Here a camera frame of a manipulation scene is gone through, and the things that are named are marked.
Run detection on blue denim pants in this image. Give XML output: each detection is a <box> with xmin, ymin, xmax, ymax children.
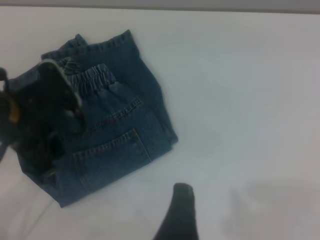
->
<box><xmin>18</xmin><ymin>29</ymin><xmax>180</xmax><ymax>209</ymax></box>

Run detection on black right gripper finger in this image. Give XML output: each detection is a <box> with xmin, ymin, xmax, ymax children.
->
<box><xmin>152</xmin><ymin>183</ymin><xmax>201</xmax><ymax>240</ymax></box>

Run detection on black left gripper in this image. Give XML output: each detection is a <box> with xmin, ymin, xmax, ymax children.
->
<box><xmin>9</xmin><ymin>74</ymin><xmax>87</xmax><ymax>173</ymax></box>

